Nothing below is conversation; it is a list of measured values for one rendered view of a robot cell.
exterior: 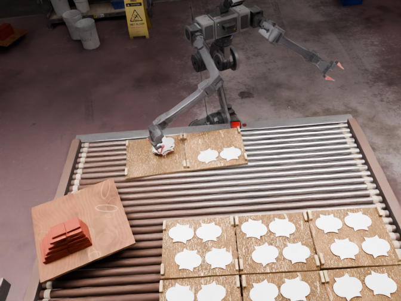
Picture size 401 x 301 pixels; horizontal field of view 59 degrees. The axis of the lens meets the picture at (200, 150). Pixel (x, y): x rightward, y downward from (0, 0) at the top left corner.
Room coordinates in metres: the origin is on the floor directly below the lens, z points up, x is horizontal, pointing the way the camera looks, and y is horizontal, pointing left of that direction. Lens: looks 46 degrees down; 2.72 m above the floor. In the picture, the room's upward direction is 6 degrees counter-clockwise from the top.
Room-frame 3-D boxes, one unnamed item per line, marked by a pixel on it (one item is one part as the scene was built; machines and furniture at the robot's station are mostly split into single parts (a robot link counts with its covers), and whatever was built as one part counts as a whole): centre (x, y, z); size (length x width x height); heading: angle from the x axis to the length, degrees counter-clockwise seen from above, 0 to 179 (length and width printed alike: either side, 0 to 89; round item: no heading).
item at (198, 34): (2.29, -0.07, 1.45); 0.09 x 0.08 x 0.12; 110
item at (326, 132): (1.82, -0.10, 0.90); 1.95 x 0.05 x 0.05; 87
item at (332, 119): (1.94, -0.11, 0.89); 2.08 x 0.08 x 0.06; 87
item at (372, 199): (1.22, -0.07, 0.90); 1.95 x 0.05 x 0.05; 87
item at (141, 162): (1.71, 0.32, 0.93); 0.41 x 0.35 x 0.02; 92
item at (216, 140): (1.72, -0.10, 0.93); 0.41 x 0.35 x 0.02; 91
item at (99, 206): (1.13, 0.72, 1.03); 0.50 x 0.50 x 0.02; 20
